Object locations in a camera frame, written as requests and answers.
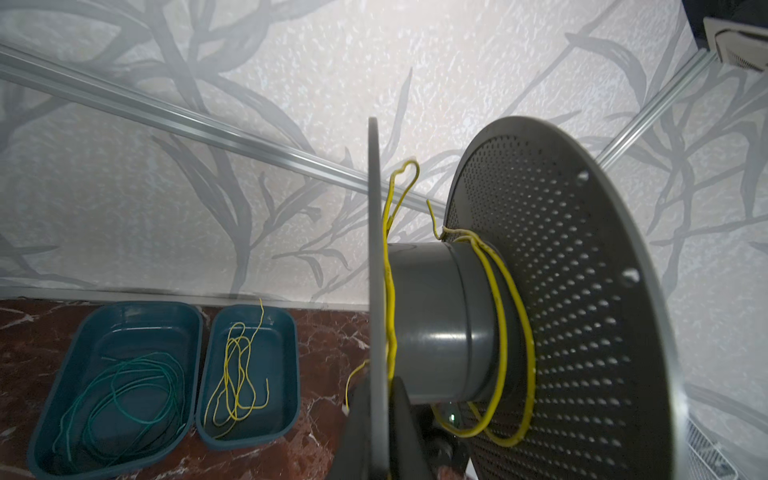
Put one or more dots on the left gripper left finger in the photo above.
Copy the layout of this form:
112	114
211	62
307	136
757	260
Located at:
352	458

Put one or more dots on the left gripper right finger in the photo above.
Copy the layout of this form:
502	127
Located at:
407	455

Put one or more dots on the grey perforated cable spool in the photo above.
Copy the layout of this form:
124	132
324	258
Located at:
550	358

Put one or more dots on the right teal plastic bin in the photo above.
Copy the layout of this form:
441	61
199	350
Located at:
249	394

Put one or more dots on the teal plastic bin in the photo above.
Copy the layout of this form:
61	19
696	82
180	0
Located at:
249	394
125	394

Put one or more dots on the left teal plastic bin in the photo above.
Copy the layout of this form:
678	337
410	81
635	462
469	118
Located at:
125	394

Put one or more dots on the white wire mesh basket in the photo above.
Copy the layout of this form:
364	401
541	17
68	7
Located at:
706	460

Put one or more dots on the aluminium frame rail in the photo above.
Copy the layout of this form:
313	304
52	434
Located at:
517	173

